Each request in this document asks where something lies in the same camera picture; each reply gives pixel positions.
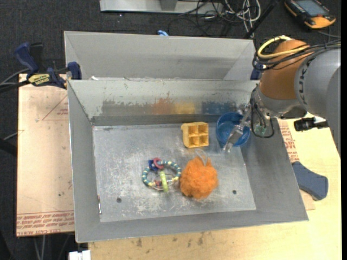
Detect blue plastic cup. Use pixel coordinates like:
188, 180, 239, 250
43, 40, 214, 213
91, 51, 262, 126
216, 112, 251, 148

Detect yellow four-cell grid block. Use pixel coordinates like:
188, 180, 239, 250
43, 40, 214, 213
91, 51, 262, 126
181, 121, 210, 149

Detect orange mesh bath pouf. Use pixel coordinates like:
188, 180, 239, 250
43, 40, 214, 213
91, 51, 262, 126
179, 148, 220, 200

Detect grey metal bin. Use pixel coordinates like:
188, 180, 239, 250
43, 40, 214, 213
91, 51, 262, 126
64, 30, 309, 243

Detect brown cardboard board, red print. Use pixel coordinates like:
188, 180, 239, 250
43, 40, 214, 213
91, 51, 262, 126
16, 73, 317, 237

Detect black cylinder on white bracket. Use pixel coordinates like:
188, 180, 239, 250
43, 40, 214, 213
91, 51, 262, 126
293, 113, 329, 132

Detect multicolour beaded ring rattle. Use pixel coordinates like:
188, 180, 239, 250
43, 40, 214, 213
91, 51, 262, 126
142, 158, 182, 193

